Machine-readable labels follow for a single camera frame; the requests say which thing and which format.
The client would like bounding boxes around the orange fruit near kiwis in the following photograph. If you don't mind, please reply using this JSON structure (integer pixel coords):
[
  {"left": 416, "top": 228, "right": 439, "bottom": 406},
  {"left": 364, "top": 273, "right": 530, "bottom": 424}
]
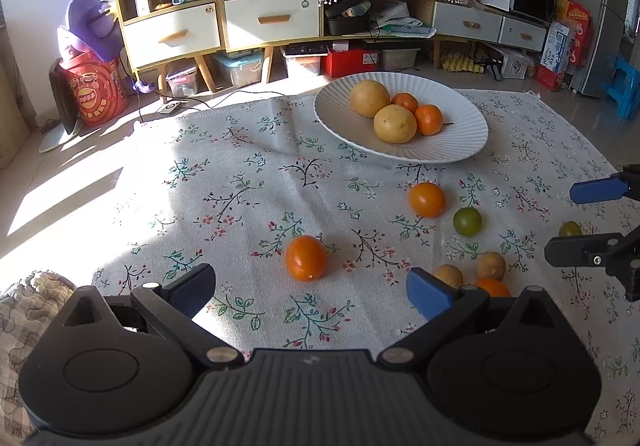
[{"left": 475, "top": 277, "right": 512, "bottom": 297}]

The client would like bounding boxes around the yellow egg tray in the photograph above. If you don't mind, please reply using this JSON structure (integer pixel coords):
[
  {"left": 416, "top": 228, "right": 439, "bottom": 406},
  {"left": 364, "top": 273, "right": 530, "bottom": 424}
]
[{"left": 440, "top": 51, "right": 485, "bottom": 74}]

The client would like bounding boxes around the low wooden tv cabinet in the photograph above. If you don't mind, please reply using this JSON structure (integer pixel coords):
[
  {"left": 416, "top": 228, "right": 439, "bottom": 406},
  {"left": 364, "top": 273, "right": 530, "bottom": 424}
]
[{"left": 220, "top": 0, "right": 547, "bottom": 58}]

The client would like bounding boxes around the yellow round fruit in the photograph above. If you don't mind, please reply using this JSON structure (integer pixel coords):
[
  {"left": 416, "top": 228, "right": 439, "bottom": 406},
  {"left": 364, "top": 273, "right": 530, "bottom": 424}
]
[
  {"left": 373, "top": 104, "right": 418, "bottom": 145},
  {"left": 349, "top": 80, "right": 390, "bottom": 119}
]

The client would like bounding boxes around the small orange tangerine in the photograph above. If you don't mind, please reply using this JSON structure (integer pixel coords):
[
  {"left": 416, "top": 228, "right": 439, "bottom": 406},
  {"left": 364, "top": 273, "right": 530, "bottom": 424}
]
[{"left": 392, "top": 92, "right": 420, "bottom": 113}]

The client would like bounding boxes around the blue plastic stool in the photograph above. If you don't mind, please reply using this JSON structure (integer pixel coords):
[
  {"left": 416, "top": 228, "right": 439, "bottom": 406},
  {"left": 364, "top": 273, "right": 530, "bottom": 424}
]
[{"left": 605, "top": 56, "right": 640, "bottom": 121}]

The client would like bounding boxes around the floral white tablecloth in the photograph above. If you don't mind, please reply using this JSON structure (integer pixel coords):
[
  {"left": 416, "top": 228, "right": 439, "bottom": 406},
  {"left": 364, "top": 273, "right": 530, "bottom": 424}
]
[{"left": 92, "top": 90, "right": 639, "bottom": 440}]

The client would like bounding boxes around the brown kiwi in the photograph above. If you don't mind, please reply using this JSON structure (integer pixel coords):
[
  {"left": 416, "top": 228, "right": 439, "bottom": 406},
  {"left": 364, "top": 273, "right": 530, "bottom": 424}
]
[
  {"left": 432, "top": 264, "right": 464, "bottom": 289},
  {"left": 476, "top": 252, "right": 506, "bottom": 281}
]

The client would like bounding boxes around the red snack bucket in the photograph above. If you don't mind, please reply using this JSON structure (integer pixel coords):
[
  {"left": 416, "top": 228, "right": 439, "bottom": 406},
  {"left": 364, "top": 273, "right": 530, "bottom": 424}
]
[{"left": 60, "top": 50, "right": 128, "bottom": 126}]

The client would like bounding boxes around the clear storage bin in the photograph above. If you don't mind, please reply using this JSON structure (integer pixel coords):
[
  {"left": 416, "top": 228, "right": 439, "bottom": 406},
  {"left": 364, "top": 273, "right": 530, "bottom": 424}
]
[{"left": 213, "top": 49, "right": 264, "bottom": 88}]

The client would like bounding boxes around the red box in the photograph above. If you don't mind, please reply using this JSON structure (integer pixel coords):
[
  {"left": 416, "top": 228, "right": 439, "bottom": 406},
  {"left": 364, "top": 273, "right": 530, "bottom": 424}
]
[{"left": 322, "top": 47, "right": 378, "bottom": 78}]

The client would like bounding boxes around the black floor cable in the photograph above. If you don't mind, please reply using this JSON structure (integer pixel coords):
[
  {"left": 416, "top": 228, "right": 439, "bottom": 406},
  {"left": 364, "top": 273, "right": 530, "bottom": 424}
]
[{"left": 131, "top": 87, "right": 302, "bottom": 127}]

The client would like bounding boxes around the purple plush toy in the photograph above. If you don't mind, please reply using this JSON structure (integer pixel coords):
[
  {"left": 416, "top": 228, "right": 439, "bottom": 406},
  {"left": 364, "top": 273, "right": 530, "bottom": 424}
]
[{"left": 56, "top": 0, "right": 124, "bottom": 62}]

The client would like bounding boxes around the small green fruit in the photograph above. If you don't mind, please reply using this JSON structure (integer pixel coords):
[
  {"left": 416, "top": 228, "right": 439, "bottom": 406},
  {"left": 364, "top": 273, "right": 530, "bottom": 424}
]
[{"left": 559, "top": 221, "right": 582, "bottom": 238}]

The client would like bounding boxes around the green lime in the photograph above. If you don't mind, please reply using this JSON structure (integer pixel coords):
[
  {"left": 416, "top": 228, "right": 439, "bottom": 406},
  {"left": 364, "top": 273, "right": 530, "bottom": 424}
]
[{"left": 454, "top": 206, "right": 483, "bottom": 237}]

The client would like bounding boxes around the orange tomato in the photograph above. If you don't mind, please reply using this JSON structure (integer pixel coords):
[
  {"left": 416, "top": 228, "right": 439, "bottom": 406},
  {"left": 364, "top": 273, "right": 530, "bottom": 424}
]
[
  {"left": 285, "top": 236, "right": 328, "bottom": 282},
  {"left": 408, "top": 183, "right": 447, "bottom": 218}
]

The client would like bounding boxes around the orange tangerine with stem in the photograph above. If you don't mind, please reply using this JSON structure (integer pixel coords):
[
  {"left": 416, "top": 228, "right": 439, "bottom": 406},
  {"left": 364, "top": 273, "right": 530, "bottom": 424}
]
[{"left": 414, "top": 104, "right": 447, "bottom": 136}]

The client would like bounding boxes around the white ribbed plate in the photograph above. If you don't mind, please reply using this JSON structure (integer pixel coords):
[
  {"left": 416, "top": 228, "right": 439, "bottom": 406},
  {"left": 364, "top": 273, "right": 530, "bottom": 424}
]
[{"left": 314, "top": 72, "right": 488, "bottom": 164}]

